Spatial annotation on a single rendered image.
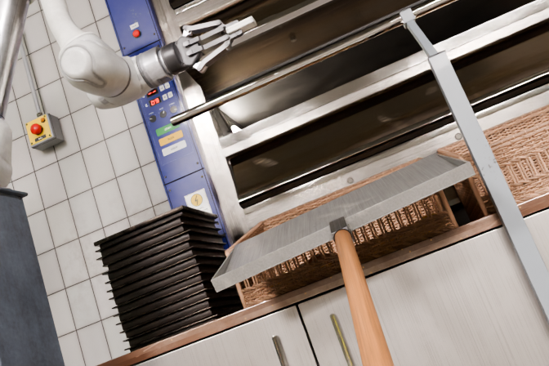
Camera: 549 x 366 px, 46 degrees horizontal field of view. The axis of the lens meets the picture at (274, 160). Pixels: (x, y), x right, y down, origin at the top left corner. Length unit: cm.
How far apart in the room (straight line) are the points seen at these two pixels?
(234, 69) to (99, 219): 71
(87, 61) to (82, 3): 120
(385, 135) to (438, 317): 76
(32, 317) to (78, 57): 56
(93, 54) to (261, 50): 86
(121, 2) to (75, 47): 107
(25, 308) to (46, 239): 99
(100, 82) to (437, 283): 86
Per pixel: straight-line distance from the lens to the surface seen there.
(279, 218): 207
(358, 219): 125
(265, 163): 215
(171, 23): 240
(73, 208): 241
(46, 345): 150
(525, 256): 144
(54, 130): 244
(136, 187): 230
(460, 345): 149
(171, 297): 179
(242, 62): 220
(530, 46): 218
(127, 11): 247
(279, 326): 153
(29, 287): 151
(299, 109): 215
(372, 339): 69
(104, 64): 144
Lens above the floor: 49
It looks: 15 degrees up
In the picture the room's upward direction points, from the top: 20 degrees counter-clockwise
